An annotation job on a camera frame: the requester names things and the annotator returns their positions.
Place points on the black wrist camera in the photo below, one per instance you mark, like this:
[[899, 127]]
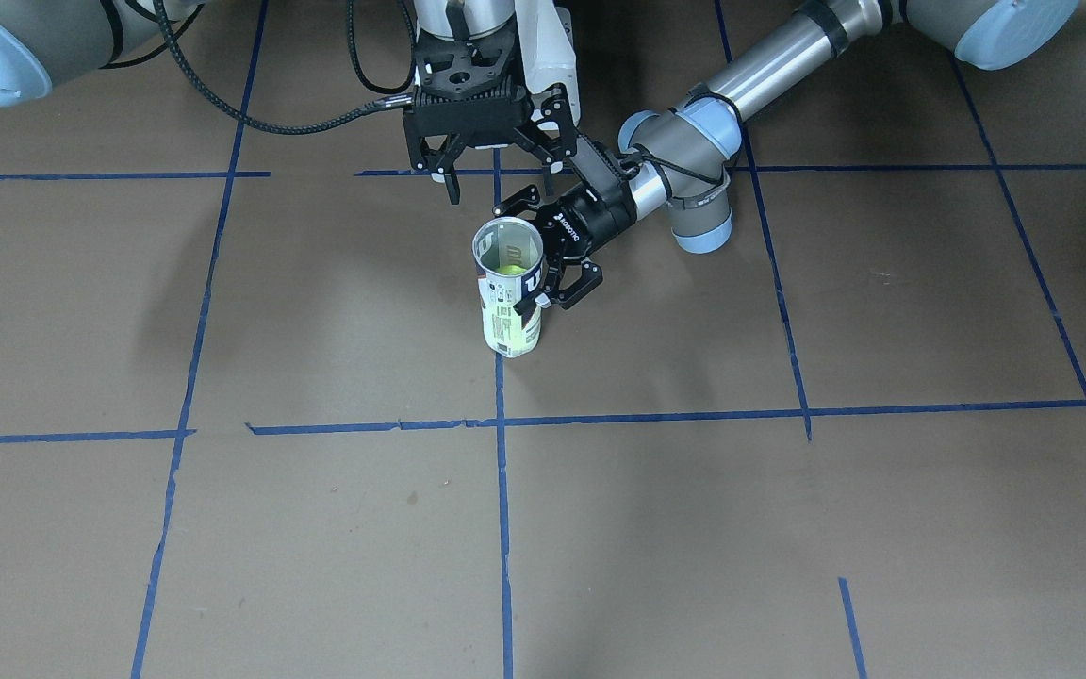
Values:
[[599, 170]]

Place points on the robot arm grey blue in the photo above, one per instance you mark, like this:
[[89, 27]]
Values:
[[45, 43], [677, 159]]

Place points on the white blue tennis ball can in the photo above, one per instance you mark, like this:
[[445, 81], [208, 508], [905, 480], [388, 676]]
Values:
[[507, 332]]

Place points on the white pedestal column base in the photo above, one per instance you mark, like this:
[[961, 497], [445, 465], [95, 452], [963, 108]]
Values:
[[463, 47]]

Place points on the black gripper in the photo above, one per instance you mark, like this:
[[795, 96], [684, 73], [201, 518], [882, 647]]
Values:
[[431, 151], [588, 219]]

